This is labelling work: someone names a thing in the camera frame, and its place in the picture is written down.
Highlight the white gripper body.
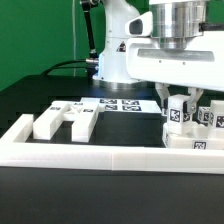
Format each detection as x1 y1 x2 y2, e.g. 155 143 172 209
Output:
126 31 224 92

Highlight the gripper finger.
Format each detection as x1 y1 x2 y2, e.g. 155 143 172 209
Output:
186 87 204 114
155 83 170 115

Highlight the white chair seat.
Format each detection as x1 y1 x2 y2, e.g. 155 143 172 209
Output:
162 122 224 150

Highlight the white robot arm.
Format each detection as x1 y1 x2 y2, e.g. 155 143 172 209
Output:
93 0 224 113

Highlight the white chair back part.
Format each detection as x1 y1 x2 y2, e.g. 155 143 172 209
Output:
63 102 99 142

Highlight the white long chair part left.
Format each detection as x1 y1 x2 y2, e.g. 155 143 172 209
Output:
33 103 69 140

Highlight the white tag base sheet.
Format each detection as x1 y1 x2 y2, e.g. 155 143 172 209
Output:
81 97 161 114

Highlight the white U-shaped fence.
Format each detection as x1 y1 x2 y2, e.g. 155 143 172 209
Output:
0 114 224 174

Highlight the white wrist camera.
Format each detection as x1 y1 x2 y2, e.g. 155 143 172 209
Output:
125 11 153 37

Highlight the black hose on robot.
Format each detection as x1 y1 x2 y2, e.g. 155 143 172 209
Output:
79 0 100 69

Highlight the black cable on table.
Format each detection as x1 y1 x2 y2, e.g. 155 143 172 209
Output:
40 59 88 77

